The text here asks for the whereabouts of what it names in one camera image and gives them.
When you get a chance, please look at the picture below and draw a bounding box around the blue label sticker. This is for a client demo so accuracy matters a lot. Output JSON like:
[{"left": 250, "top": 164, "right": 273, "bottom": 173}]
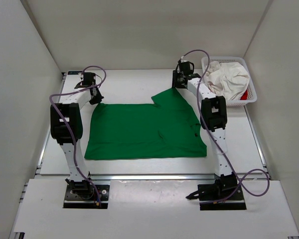
[{"left": 67, "top": 71, "right": 82, "bottom": 75}]

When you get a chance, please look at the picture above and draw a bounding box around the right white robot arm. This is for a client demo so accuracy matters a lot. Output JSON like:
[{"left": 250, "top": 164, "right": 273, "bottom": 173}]
[{"left": 172, "top": 60, "right": 238, "bottom": 200}]

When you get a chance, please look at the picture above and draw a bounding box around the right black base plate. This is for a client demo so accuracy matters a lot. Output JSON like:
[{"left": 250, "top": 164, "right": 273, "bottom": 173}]
[{"left": 197, "top": 184, "right": 247, "bottom": 211}]

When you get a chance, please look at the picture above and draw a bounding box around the white plastic basket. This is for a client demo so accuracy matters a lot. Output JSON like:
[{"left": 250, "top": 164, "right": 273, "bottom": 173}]
[{"left": 201, "top": 56, "right": 257, "bottom": 107}]

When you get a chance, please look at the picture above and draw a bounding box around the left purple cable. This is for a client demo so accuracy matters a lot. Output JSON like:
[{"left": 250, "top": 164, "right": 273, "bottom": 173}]
[{"left": 49, "top": 65, "right": 108, "bottom": 200}]

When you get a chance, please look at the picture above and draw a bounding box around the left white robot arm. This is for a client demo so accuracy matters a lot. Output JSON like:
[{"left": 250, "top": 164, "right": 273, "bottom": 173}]
[{"left": 49, "top": 71, "right": 104, "bottom": 203}]

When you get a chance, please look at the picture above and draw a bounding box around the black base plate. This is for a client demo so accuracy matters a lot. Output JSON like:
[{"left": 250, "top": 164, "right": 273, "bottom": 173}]
[
  {"left": 197, "top": 184, "right": 247, "bottom": 211},
  {"left": 63, "top": 184, "right": 110, "bottom": 209}
]

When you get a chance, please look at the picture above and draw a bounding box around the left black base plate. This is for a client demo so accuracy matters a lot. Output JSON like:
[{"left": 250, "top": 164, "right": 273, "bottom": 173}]
[{"left": 63, "top": 184, "right": 110, "bottom": 209}]

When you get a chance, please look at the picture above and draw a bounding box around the red t shirt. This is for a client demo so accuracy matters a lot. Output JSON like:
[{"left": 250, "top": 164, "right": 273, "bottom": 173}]
[{"left": 240, "top": 90, "right": 248, "bottom": 101}]

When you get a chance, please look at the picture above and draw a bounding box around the white t shirt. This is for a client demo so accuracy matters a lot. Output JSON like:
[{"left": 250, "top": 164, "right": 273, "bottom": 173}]
[{"left": 205, "top": 61, "right": 250, "bottom": 101}]

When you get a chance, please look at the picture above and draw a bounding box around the green polo shirt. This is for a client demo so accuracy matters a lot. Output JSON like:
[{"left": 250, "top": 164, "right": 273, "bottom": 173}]
[{"left": 84, "top": 89, "right": 207, "bottom": 161}]

